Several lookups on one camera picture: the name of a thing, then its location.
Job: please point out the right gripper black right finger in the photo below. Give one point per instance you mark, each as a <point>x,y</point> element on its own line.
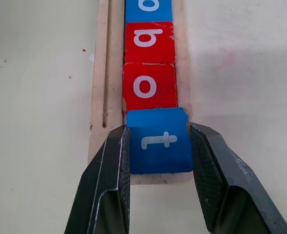
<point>231,175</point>

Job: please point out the blue letter t block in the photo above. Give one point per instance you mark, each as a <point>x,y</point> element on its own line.
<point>158,161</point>

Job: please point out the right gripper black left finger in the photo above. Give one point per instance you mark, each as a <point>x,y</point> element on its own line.
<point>97,180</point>

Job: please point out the red letter o block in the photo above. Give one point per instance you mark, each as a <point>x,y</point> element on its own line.
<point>165,97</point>

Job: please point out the red letter b block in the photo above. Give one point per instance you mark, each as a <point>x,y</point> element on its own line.
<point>162,51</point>

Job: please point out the blue letter o block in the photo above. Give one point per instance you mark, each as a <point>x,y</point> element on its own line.
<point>133,12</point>

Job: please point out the wooden letter tray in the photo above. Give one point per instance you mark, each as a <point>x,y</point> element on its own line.
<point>99,97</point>

